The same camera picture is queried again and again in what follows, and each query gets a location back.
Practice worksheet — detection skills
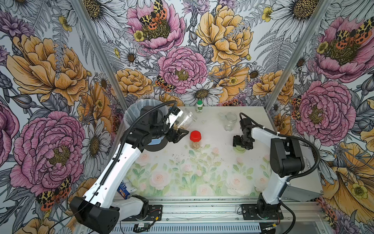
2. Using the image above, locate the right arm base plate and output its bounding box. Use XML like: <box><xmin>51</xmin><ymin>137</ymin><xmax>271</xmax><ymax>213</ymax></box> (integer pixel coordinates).
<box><xmin>240</xmin><ymin>203</ymin><xmax>283</xmax><ymax>220</ymax></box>

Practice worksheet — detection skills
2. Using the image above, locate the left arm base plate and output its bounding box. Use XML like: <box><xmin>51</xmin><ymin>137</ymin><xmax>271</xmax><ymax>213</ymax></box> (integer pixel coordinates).
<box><xmin>123</xmin><ymin>204</ymin><xmax>163</xmax><ymax>222</ymax></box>

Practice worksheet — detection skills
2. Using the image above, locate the green-lid peanut jar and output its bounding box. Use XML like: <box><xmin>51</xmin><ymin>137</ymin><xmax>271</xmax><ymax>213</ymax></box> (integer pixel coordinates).
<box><xmin>224</xmin><ymin>112</ymin><xmax>237</xmax><ymax>132</ymax></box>
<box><xmin>173</xmin><ymin>108</ymin><xmax>197</xmax><ymax>130</ymax></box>

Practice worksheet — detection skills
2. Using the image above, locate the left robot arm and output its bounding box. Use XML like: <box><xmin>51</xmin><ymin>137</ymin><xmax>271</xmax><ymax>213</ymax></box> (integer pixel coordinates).
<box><xmin>70</xmin><ymin>101</ymin><xmax>189</xmax><ymax>234</ymax></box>

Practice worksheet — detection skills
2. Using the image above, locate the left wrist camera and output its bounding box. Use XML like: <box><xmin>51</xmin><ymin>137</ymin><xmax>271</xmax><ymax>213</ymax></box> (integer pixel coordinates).
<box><xmin>166</xmin><ymin>108</ymin><xmax>184</xmax><ymax>129</ymax></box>

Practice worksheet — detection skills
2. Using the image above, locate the small green-cap white bottle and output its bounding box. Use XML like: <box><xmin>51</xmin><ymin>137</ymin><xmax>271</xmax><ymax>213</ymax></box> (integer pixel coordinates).
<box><xmin>195</xmin><ymin>99</ymin><xmax>204</xmax><ymax>113</ymax></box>

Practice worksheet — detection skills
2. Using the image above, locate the black trash bin with liner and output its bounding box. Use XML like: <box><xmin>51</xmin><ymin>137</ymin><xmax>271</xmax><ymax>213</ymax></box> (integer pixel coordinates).
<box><xmin>124</xmin><ymin>99</ymin><xmax>168</xmax><ymax>152</ymax></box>

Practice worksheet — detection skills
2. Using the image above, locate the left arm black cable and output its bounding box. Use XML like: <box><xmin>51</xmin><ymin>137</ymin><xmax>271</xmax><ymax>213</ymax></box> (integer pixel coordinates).
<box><xmin>46</xmin><ymin>100</ymin><xmax>179</xmax><ymax>234</ymax></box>

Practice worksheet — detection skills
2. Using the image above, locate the aluminium front rail frame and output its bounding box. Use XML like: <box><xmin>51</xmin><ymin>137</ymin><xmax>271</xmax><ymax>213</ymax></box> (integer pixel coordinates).
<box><xmin>109</xmin><ymin>198</ymin><xmax>332</xmax><ymax>234</ymax></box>

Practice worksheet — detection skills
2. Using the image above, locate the red-lid peanut jar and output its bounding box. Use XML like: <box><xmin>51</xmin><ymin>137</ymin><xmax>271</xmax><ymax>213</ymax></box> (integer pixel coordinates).
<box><xmin>190</xmin><ymin>130</ymin><xmax>202</xmax><ymax>150</ymax></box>

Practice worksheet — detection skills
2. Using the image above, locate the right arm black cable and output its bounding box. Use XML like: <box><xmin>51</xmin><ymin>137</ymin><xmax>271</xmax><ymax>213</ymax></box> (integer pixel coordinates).
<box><xmin>239</xmin><ymin>112</ymin><xmax>321</xmax><ymax>234</ymax></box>

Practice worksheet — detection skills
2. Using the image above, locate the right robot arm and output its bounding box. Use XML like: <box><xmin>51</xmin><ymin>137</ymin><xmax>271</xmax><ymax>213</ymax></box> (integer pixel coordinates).
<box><xmin>233</xmin><ymin>113</ymin><xmax>305</xmax><ymax>219</ymax></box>

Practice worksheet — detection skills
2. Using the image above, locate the blue white small packet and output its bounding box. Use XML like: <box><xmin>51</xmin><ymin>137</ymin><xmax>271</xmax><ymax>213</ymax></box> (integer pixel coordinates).
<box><xmin>117</xmin><ymin>182</ymin><xmax>131</xmax><ymax>199</ymax></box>

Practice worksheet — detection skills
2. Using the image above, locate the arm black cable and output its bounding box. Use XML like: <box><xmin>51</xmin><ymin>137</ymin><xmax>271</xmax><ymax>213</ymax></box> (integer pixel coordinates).
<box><xmin>239</xmin><ymin>112</ymin><xmax>321</xmax><ymax>234</ymax></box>
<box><xmin>46</xmin><ymin>100</ymin><xmax>179</xmax><ymax>234</ymax></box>

